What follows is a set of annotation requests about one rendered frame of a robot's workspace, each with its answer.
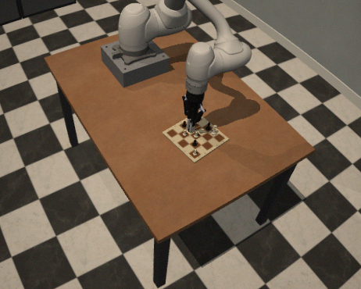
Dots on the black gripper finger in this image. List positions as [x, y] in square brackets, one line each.
[187, 110]
[195, 116]

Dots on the wooden chessboard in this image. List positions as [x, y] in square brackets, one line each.
[206, 142]

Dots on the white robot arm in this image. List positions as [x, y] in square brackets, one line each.
[138, 25]

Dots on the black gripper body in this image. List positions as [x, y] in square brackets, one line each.
[195, 98]

